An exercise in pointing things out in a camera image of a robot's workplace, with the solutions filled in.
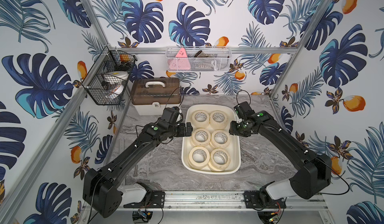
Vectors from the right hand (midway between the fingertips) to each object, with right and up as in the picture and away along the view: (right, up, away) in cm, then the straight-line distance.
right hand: (233, 130), depth 82 cm
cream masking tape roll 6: (-6, -18, +5) cm, 20 cm away
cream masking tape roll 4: (-5, -7, +12) cm, 15 cm away
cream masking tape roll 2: (-4, +4, +20) cm, 21 cm away
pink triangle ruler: (-29, +40, +8) cm, 50 cm away
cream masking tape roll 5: (-18, -16, +6) cm, 25 cm away
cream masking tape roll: (-17, +5, +23) cm, 29 cm away
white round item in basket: (-63, +29, -2) cm, 69 cm away
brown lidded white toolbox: (-47, +20, +10) cm, 52 cm away
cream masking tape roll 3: (-17, -6, +13) cm, 22 cm away
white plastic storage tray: (-11, -12, +6) cm, 17 cm away
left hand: (-26, +3, -5) cm, 26 cm away
